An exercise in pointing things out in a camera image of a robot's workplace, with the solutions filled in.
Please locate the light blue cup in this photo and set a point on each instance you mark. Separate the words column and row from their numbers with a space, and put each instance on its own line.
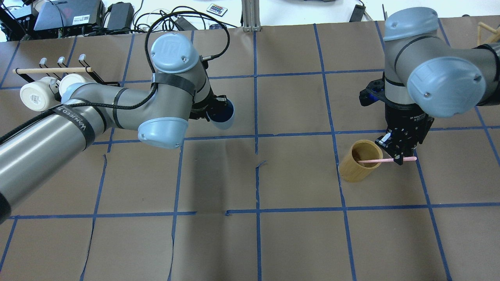
column 221, row 113

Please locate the pink chopstick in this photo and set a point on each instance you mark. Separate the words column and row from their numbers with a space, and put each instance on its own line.
column 405, row 159

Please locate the yellow bamboo cup holder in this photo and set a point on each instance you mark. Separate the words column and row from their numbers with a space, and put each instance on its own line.
column 350, row 167

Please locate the white cup on rack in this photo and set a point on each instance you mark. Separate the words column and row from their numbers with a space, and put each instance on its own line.
column 72, row 79
column 41, row 95

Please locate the small remote control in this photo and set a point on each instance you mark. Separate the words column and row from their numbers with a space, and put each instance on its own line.
column 217, row 10

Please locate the wooden rack rod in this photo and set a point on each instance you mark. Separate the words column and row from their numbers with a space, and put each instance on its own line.
column 53, row 70

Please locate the black power adapter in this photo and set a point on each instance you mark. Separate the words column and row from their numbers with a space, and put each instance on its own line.
column 120, row 16

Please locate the black computer box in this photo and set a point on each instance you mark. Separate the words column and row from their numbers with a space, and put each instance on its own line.
column 70, row 15

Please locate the aluminium frame post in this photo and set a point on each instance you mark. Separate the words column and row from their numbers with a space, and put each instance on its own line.
column 251, row 16

